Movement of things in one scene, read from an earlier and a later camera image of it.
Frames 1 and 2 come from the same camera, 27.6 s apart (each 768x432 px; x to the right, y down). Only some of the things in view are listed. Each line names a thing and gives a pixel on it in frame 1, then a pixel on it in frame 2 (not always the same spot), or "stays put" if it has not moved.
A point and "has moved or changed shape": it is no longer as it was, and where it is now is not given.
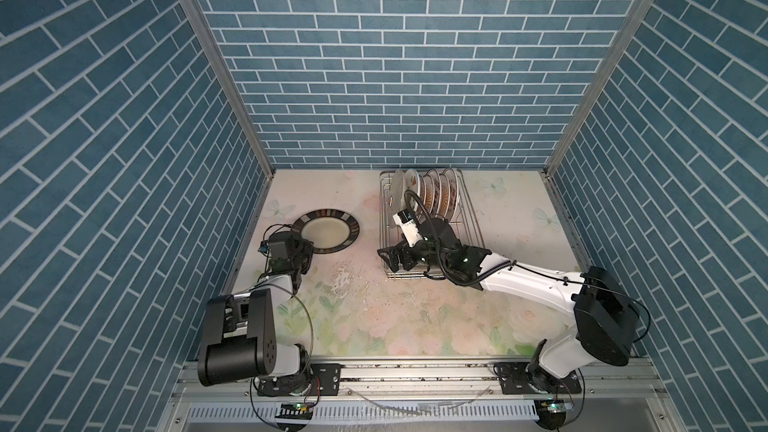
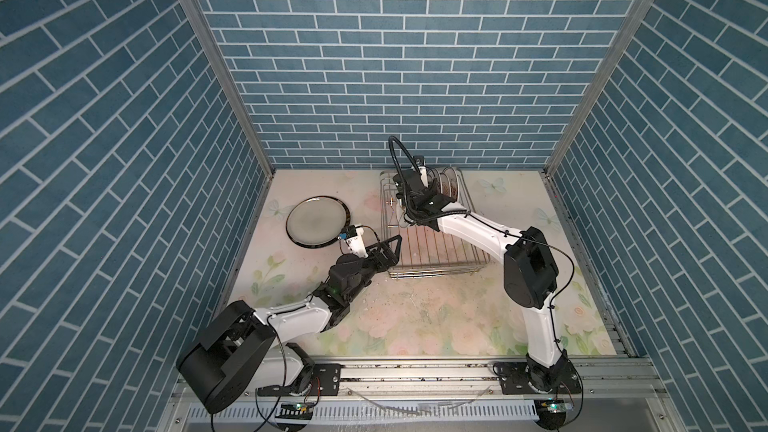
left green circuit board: [294, 411] stays put
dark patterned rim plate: [330, 230] has moved or changed shape
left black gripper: [304, 245] to [389, 261]
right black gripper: [393, 250] to [432, 191]
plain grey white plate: [398, 191] has moved or changed shape
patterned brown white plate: [452, 178] stays put
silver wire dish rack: [425, 216] stays put
